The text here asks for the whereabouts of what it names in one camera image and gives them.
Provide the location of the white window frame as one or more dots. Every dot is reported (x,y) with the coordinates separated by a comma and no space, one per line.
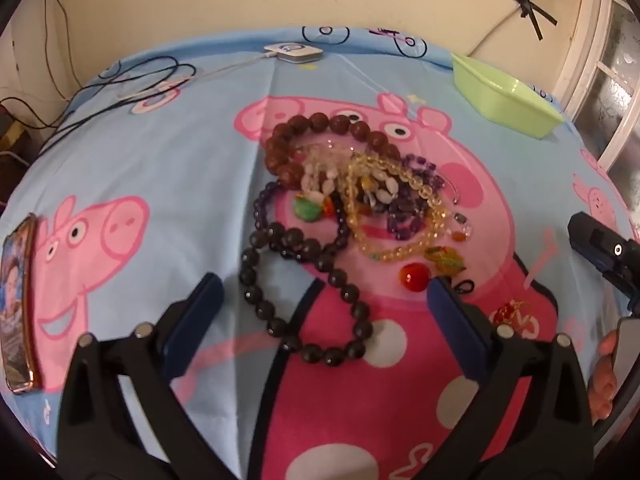
(595,75)

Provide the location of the colourful enamel pendant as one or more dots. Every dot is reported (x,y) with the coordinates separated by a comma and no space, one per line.
(445,259)

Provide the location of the smartphone with picture case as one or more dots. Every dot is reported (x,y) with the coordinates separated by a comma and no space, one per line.
(15,310)

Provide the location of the red round bead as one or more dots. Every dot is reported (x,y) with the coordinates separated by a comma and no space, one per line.
(413,276)

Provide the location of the white charger block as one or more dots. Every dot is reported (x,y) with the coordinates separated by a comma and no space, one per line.
(294,53)

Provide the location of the person's right hand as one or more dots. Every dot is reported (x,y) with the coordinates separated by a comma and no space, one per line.
(602,375)

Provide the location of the red and gold charm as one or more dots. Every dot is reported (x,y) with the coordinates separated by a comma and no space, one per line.
(511,312)

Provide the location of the green stone pendant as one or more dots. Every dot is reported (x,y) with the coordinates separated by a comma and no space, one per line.
(306,209)

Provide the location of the cartoon pig printed blanket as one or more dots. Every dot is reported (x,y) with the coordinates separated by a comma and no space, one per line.
(175,170)

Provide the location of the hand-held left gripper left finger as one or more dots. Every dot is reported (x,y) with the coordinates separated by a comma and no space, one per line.
(197,317)

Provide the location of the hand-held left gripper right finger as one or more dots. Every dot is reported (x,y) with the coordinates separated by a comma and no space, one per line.
(452,325)

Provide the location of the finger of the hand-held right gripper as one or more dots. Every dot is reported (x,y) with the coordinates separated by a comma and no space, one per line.
(592,240)

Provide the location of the green plastic basin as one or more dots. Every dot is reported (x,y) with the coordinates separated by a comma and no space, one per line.
(500,97)

